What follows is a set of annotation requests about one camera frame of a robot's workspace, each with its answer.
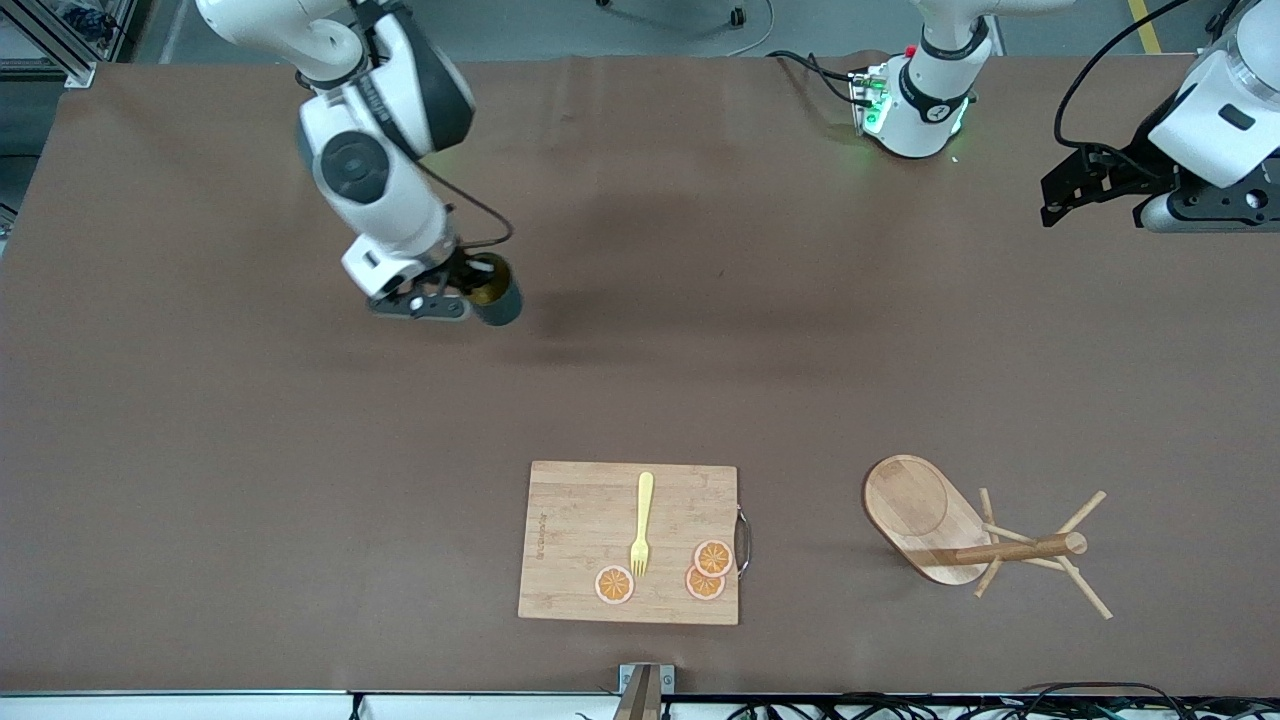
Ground wooden mug tree rack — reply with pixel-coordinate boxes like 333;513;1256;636
862;455;1113;621

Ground black base cable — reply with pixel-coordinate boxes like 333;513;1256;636
765;48;871;106

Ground bamboo cutting board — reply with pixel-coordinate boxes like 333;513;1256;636
518;460;752;627

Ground yellow plastic fork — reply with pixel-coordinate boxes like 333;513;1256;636
629;472;656;579

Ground white floor cable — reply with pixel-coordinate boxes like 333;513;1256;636
725;0;776;58

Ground metal table edge bracket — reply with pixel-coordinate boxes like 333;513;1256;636
612;663;677;720

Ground white table edge rail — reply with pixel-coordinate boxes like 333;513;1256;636
0;690;1280;720

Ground aluminium profile frame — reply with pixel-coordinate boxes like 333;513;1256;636
0;0;151;89

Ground teal ribbed cup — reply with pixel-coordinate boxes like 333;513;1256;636
468;252;524;328

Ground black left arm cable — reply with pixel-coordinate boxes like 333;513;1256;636
1053;0;1196;181

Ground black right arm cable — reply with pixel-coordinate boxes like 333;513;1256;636
412;155;515;251

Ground brown table cover mat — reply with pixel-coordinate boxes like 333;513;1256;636
0;52;1280;698

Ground black floor cable bundle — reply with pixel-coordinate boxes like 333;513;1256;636
725;683;1280;720

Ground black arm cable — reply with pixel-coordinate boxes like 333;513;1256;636
412;155;515;251
1053;0;1196;181

